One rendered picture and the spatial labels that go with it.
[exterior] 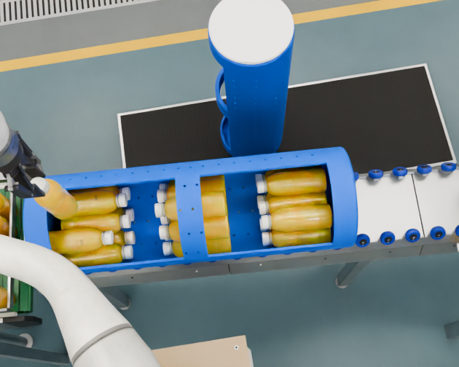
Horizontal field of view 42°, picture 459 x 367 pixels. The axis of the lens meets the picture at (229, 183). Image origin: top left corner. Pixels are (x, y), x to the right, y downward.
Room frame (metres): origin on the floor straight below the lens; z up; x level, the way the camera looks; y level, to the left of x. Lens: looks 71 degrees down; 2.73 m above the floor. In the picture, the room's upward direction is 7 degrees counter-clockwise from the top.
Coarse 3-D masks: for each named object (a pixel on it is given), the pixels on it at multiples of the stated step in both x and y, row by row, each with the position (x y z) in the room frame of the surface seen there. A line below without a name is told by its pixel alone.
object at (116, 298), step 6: (102, 288) 0.41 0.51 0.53; (108, 288) 0.42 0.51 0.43; (114, 288) 0.44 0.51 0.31; (108, 294) 0.40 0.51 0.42; (114, 294) 0.42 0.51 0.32; (120, 294) 0.44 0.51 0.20; (114, 300) 0.40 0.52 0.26; (120, 300) 0.41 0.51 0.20; (126, 300) 0.43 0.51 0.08; (120, 306) 0.40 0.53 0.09; (126, 306) 0.40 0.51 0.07
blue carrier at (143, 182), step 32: (224, 160) 0.60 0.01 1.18; (256, 160) 0.58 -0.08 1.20; (288, 160) 0.57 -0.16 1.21; (320, 160) 0.56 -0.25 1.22; (192, 192) 0.50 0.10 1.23; (256, 192) 0.56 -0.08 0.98; (352, 192) 0.45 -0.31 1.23; (32, 224) 0.46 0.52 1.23; (160, 224) 0.50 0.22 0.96; (192, 224) 0.42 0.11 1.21; (256, 224) 0.47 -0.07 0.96; (352, 224) 0.38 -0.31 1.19; (160, 256) 0.39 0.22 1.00; (192, 256) 0.35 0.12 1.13; (224, 256) 0.35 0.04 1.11
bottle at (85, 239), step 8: (56, 232) 0.47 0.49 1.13; (64, 232) 0.46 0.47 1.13; (72, 232) 0.46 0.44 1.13; (80, 232) 0.46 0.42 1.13; (88, 232) 0.45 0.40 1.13; (96, 232) 0.45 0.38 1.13; (104, 232) 0.45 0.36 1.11; (56, 240) 0.44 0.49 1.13; (64, 240) 0.44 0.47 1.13; (72, 240) 0.44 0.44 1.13; (80, 240) 0.43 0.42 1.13; (88, 240) 0.43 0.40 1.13; (96, 240) 0.43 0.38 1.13; (104, 240) 0.43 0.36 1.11; (56, 248) 0.42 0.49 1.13; (64, 248) 0.42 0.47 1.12; (72, 248) 0.42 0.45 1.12; (80, 248) 0.41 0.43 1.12; (88, 248) 0.41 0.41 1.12; (96, 248) 0.41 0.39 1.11
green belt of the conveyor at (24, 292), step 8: (0, 192) 0.69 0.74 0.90; (8, 192) 0.68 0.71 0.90; (16, 200) 0.65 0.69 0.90; (16, 216) 0.60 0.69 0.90; (16, 224) 0.57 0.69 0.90; (0, 280) 0.40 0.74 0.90; (16, 280) 0.39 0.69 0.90; (16, 288) 0.37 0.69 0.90; (24, 288) 0.37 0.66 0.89; (32, 288) 0.37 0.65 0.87; (16, 296) 0.34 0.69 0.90; (24, 296) 0.34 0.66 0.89; (32, 296) 0.35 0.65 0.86; (16, 304) 0.32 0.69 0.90; (24, 304) 0.32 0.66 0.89; (32, 304) 0.32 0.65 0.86; (24, 312) 0.30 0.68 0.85
